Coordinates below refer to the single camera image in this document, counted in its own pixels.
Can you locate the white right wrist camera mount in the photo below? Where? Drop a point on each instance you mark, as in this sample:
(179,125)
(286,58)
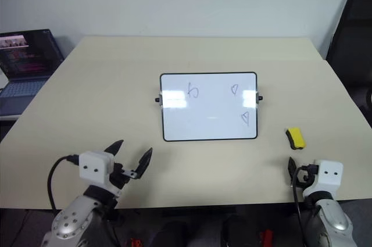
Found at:
(327,177)

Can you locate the open laptop computer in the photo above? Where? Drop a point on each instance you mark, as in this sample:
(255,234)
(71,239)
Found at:
(21,64)

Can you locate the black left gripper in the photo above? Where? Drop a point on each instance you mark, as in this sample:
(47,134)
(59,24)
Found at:
(119,178)

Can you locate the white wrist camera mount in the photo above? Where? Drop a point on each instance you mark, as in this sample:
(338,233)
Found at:
(94,168)
(327,177)

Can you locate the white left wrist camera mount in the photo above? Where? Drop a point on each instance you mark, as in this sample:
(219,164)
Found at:
(94,168)

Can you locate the yellow and black eraser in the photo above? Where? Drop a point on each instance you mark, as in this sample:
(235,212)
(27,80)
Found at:
(296,137)

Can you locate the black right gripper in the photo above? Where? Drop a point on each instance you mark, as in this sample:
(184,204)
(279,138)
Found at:
(306,174)

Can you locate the black office chair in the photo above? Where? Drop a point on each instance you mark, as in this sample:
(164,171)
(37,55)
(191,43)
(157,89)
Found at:
(353,43)

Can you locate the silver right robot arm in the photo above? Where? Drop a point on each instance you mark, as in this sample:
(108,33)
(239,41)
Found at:
(328,221)

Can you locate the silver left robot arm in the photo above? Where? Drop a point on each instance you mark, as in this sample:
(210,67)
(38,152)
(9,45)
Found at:
(72,221)

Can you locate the small black-framed whiteboard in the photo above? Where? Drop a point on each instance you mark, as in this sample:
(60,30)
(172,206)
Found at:
(209,107)

